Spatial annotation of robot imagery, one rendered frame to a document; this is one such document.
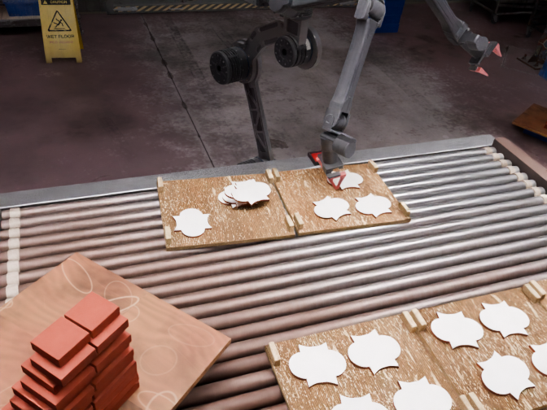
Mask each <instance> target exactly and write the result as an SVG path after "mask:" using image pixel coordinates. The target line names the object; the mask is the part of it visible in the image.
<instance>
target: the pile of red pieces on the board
mask: <svg viewBox="0 0 547 410"><path fill-rule="evenodd" d="M128 327H129V321H128V319H127V318H126V317H124V316H122V315H121V314H120V308H119V306H117V305H115V304H114V303H112V302H110V301H108V300H107V299H105V298H103V297H102V296H100V295H98V294H95V293H94V292H93V291H91V292H90V293H89V294H88V295H86V296H85V297H84V298H83V299H82V300H81V301H80V302H79V303H77V304H76V305H75V306H74V307H72V308H71V309H70V310H69V311H68V312H66V313H65V314H64V317H62V316H61V317H60V318H59V319H58V320H56V321H55V322H54V323H53V324H51V325H50V326H49V327H47V328H46V329H45V330H44V331H42V332H41V333H40V334H39V335H38V336H36V337H35V338H34V339H33V340H32V341H31V342H30V343H31V346H32V349H33V350H34V351H35V353H34V354H33V355H32V356H30V357H29V358H28V359H27V360H26V361H25V362H23V363H22V364H21V368H22V370H23V373H25V375H24V376H23V377H22V378H21V379H20V380H19V381H18V382H17V383H16V384H14V385H13V386H12V387H11V388H12V390H13V392H14V394H15V395H14V396H13V397H12V398H11V399H10V402H9V403H8V404H6V405H5V406H4V407H3V408H2V409H1V410H118V409H119V408H120V407H121V406H122V404H123V403H124V402H125V401H126V400H127V399H128V398H129V397H130V396H131V395H132V394H133V393H134V392H135V391H136V389H137V388H139V376H138V371H137V363H136V360H134V359H133V356H134V351H133V348H132V347H131V346H130V345H129V343H130V342H131V341H132V339H131V334H130V333H128V332H126V331H125V330H126V329H127V328H128Z"/></svg>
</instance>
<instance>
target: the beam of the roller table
mask: <svg viewBox="0 0 547 410"><path fill-rule="evenodd" d="M494 139H495V138H494V137H493V136H492V135H490V134H489V135H482V136H475V137H462V138H455V139H449V140H441V141H434V142H421V143H414V144H408V145H400V146H388V147H381V148H374V149H367V150H355V152H354V154H353V155H352V157H350V158H346V157H343V156H342V155H338V156H339V158H340V160H341V161H342V163H343V164H344V165H354V164H367V163H368V161H369V159H372V160H373V161H374V162H382V161H388V160H394V159H407V158H413V157H419V156H426V155H438V154H444V153H450V152H457V151H464V150H475V149H481V148H483V147H491V146H492V143H493V141H494ZM272 168H276V169H277V170H278V172H281V171H290V170H299V169H308V168H321V166H320V165H317V166H314V164H313V163H312V161H311V160H310V158H309V157H308V156H306V157H299V158H293V159H280V160H273V161H265V162H259V163H252V164H239V165H232V166H225V167H218V168H205V169H199V170H191V171H185V172H171V173H165V174H158V175H150V176H144V177H131V178H124V179H117V180H110V181H97V182H90V183H83V184H76V185H64V186H56V187H50V188H43V189H35V190H23V191H16V192H9V193H2V194H0V208H1V211H5V210H10V209H11V208H17V207H19V208H25V207H36V206H43V205H50V204H56V203H68V202H74V201H81V200H87V199H94V198H106V197H112V196H118V195H125V194H136V193H143V192H150V191H157V184H156V182H157V177H162V181H174V180H185V179H196V178H207V177H227V176H239V175H250V174H261V173H265V169H270V171H271V172H272Z"/></svg>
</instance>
